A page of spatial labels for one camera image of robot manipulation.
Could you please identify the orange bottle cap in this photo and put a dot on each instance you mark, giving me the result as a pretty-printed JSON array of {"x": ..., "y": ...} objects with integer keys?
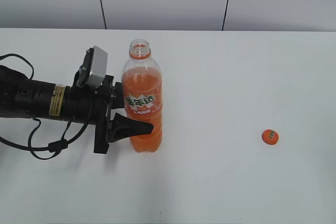
[{"x": 270, "y": 137}]

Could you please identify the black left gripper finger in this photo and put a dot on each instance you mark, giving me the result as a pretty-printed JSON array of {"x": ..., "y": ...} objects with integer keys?
[
  {"x": 122, "y": 127},
  {"x": 117, "y": 100}
]

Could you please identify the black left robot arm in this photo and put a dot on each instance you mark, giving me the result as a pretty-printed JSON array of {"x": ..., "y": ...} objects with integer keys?
[{"x": 25, "y": 98}]

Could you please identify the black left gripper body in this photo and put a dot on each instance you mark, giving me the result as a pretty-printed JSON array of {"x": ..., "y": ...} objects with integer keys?
[{"x": 89, "y": 106}]

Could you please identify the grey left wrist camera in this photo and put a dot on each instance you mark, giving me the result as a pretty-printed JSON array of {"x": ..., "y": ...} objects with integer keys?
[{"x": 93, "y": 69}]

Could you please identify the orange Mirinda soda bottle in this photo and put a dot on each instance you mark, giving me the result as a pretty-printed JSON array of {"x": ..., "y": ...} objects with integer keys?
[{"x": 142, "y": 91}]

